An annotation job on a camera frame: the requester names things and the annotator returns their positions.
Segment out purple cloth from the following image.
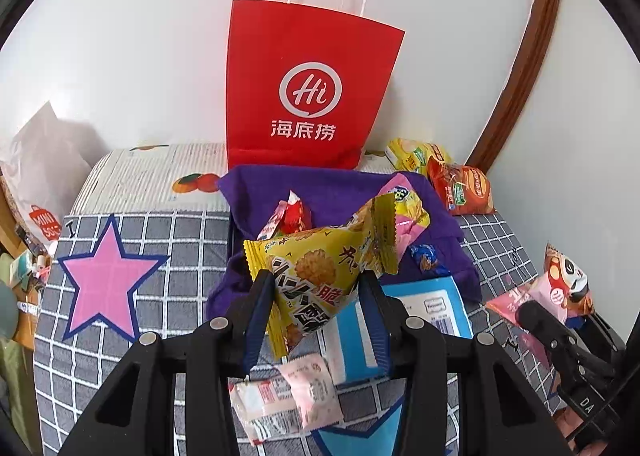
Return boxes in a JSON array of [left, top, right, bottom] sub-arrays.
[[206, 165, 483, 324]]

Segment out yellow cracker snack packet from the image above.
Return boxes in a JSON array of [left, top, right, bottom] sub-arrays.
[[243, 195, 398, 362]]

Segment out pink white candy packet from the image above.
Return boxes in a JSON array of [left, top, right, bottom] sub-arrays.
[[256, 190, 301, 241]]

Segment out yellow green snack packet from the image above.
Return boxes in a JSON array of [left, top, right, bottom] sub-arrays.
[[386, 137, 453, 177]]

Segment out orange red snack packet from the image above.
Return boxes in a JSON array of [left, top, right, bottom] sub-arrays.
[[426, 157, 497, 217]]

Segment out red paper bag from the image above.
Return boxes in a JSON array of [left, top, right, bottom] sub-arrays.
[[226, 0, 406, 171]]

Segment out pile of small toys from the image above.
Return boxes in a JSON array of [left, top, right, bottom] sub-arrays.
[[10, 236, 53, 294]]

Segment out brown cardboard box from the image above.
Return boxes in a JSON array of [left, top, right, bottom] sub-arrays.
[[0, 176, 31, 257]]

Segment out white plastic shopping bag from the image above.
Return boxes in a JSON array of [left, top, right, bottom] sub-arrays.
[[0, 100, 108, 254]]

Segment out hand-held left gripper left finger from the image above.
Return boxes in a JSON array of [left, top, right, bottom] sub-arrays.
[[60, 270, 275, 456]]

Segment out blue candy wrapper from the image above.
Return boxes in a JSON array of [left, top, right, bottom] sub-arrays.
[[409, 243, 451, 277]]

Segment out brown wooden frame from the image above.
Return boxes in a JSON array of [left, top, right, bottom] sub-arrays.
[[467, 0, 566, 171]]

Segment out green cloth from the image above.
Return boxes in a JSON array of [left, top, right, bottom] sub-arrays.
[[0, 336, 41, 456]]

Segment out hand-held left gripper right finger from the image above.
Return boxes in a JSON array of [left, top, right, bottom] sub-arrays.
[[357, 271, 571, 456]]

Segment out pink biscuit packet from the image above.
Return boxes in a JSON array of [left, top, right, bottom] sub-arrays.
[[277, 353, 345, 432]]

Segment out panda print snack packet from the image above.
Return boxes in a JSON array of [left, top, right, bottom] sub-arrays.
[[542, 242, 596, 324]]

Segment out yellow pink snack packet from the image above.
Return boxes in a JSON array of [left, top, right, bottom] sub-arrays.
[[376, 173, 432, 247]]

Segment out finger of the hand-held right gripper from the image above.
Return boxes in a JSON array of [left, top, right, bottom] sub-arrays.
[[517, 302, 596, 382], [575, 312, 628, 367]]

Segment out white fruit print cloth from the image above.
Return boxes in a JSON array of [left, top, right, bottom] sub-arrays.
[[70, 142, 231, 214]]

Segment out grey checked star blanket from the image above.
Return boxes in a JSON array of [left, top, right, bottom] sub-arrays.
[[32, 208, 566, 456]]

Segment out red candy packet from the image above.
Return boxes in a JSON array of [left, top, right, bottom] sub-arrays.
[[280, 200, 313, 237]]

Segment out white blue carton box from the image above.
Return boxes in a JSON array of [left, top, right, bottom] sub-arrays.
[[317, 276, 473, 386]]

